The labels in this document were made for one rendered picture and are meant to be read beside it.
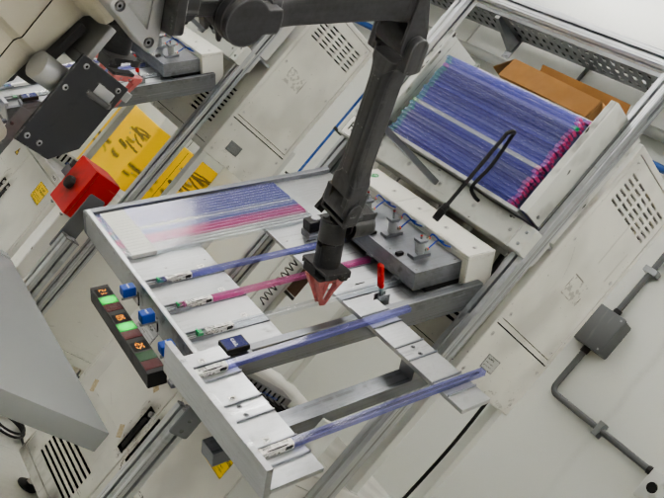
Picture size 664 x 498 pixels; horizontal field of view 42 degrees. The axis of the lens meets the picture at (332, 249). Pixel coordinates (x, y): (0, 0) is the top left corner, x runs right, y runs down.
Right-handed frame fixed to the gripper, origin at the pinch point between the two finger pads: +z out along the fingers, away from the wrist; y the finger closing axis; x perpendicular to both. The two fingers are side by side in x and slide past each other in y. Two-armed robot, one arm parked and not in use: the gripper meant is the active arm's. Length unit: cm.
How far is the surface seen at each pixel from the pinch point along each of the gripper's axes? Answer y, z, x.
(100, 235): 47, 3, 33
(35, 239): 97, 28, 34
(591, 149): -13, -36, -59
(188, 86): 135, -5, -29
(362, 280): 4.2, -0.6, -13.9
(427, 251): -0.8, -8.7, -27.2
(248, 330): -2.3, 2.7, 18.7
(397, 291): -3.6, -1.0, -18.4
